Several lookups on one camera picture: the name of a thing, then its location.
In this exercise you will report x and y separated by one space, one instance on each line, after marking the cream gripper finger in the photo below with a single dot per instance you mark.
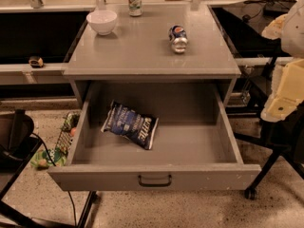
279 108
291 85

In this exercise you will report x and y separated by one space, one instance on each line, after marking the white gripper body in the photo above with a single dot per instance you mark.
294 35

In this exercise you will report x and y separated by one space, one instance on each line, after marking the blue chip bag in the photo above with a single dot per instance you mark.
124 121

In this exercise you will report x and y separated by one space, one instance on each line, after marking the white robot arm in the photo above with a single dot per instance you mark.
290 29

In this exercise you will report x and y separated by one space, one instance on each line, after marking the open grey drawer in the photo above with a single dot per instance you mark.
193 142

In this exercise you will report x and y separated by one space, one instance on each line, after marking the grey cabinet with counter top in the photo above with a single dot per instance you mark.
139 48

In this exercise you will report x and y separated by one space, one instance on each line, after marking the green snack bag on floor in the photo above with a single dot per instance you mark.
46 158

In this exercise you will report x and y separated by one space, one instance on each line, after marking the black rolling stand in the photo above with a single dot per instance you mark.
285 138

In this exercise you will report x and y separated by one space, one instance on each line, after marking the black table with devices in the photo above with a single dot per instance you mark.
242 24

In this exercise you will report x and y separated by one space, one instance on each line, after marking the blue Pepsi can lying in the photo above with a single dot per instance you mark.
178 38

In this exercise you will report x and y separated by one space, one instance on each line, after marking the upright green soda can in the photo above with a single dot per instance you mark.
135 7

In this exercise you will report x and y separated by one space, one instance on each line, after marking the white bowl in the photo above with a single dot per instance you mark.
102 21

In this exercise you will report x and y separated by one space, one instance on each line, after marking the yellow black tape measure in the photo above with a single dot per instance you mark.
36 61

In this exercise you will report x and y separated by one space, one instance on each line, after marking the black chair at left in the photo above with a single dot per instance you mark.
18 145

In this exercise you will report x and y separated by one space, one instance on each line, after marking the black drawer handle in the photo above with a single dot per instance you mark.
154 183

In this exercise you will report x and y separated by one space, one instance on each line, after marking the wire basket with items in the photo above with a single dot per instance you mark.
65 137

